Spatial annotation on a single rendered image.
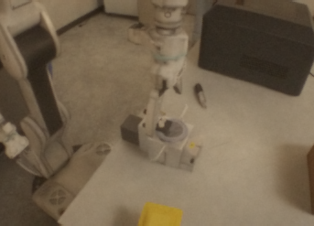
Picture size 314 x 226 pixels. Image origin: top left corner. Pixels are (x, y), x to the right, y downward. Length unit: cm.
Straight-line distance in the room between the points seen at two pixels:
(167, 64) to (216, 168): 36
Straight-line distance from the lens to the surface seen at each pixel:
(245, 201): 71
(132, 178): 72
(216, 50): 106
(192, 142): 70
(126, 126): 74
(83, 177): 148
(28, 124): 120
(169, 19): 49
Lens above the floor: 150
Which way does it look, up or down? 43 degrees down
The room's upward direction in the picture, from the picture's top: straight up
